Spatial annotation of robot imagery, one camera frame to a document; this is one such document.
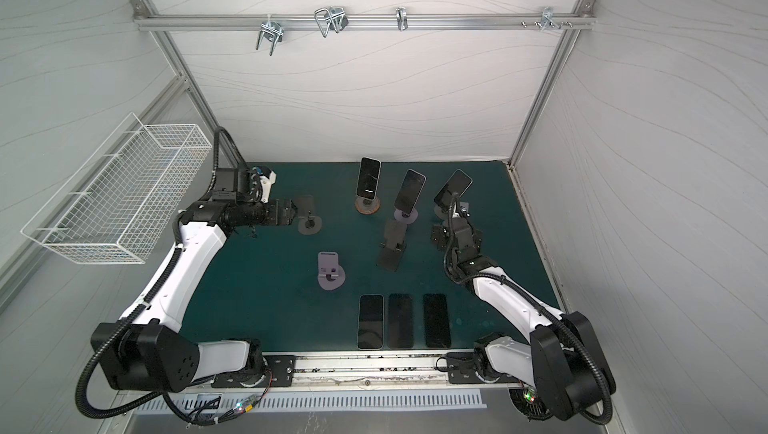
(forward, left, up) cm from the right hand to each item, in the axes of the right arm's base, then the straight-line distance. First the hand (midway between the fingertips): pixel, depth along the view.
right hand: (460, 220), depth 87 cm
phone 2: (+11, +15, -1) cm, 19 cm away
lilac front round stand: (-16, +38, -8) cm, 42 cm away
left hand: (-3, +50, +9) cm, 51 cm away
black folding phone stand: (-6, +21, -9) cm, 23 cm away
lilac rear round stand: (+10, +19, -12) cm, 25 cm away
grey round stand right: (+12, +4, -13) cm, 18 cm away
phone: (-26, +25, -14) cm, 39 cm away
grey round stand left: (+4, +50, -11) cm, 52 cm away
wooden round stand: (+13, +31, -13) cm, 36 cm away
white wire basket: (-13, +83, +20) cm, 87 cm away
